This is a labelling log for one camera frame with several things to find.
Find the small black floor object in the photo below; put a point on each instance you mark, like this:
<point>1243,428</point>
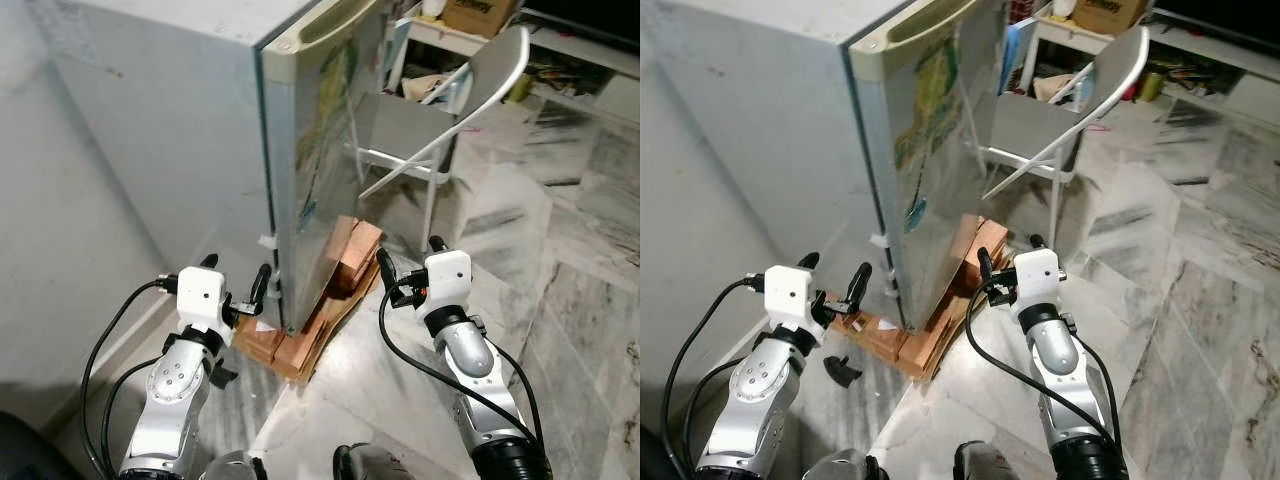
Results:
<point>843,371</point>
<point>224,376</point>

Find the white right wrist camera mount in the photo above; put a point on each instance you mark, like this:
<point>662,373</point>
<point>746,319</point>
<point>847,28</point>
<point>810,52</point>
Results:
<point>447,280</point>
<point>1036,278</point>

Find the robot left leg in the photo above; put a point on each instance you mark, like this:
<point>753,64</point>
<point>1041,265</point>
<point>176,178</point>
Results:
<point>232,467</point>
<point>840,467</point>

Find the white shelf table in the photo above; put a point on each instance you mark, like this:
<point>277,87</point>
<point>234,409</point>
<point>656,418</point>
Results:
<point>450,42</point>
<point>1075,42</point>

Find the brown boards under fridge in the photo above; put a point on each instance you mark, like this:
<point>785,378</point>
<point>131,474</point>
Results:
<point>925,350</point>
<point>300,350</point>

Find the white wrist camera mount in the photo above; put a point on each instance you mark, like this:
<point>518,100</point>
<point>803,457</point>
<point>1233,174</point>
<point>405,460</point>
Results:
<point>200,295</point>
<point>792,295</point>
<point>1036,278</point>
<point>447,280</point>

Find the robot right leg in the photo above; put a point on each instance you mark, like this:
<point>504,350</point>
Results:
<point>995,463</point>
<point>375,465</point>

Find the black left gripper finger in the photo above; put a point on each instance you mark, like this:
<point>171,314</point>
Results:
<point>859,285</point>
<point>209,261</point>
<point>809,261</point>
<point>261,288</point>

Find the grey fridge body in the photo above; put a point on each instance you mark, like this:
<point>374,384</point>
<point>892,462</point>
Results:
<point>780,120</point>
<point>180,120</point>

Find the yellow green jar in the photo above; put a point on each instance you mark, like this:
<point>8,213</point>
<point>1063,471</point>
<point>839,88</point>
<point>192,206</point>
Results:
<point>518,90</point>
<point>1150,88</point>

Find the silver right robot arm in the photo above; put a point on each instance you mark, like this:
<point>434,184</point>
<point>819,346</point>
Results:
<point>465,350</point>
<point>1055,350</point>

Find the beige crumpled cloth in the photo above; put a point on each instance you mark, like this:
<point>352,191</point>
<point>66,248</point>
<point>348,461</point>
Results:
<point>1052,88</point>
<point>425,85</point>

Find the brown cardboard box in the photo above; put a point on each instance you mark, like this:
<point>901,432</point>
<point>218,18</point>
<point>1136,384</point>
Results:
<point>480,15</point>
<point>1105,15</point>

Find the white low shelf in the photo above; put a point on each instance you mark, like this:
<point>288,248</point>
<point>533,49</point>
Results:
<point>1240,100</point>
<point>600,100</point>

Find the robot leg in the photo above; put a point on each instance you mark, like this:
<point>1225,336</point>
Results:
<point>840,467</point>
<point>232,467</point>
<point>995,463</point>
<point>375,465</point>

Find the black rounded object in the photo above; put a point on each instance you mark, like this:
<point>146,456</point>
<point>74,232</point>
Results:
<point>30,450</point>

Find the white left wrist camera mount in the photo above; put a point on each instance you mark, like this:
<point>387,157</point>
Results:
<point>200,295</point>
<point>792,295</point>

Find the white plastic bottle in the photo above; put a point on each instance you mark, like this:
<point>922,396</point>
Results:
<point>433,8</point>
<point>1063,8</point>

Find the light blue flat panel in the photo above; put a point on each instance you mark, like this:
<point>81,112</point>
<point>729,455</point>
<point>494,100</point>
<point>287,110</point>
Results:
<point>397,50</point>
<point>1018,50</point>

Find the grey metal folding chair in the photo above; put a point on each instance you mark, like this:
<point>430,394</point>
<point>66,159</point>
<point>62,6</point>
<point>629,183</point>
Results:
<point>495,70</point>
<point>1115,70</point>

